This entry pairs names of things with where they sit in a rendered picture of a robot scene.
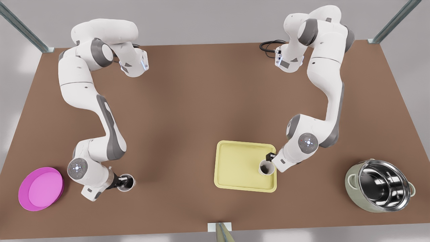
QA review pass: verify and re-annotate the white IKEA cup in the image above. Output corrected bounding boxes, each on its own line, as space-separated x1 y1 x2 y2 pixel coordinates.
117 174 135 192
258 160 276 176

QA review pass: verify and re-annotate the black cable loop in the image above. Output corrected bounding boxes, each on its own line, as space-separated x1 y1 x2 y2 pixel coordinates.
259 40 287 58

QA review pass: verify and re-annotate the silver frame post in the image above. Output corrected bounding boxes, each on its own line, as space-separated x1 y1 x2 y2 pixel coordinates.
208 222 234 242
0 3 55 53
367 0 422 44

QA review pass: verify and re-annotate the pink plastic plate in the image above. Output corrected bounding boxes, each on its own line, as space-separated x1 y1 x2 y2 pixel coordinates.
18 167 64 212

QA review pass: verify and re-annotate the yellow plastic tray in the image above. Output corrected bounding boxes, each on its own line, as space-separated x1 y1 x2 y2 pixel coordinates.
214 140 277 193

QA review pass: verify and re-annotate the green steel-lined pot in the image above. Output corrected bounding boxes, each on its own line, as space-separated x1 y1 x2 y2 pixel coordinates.
345 160 416 213

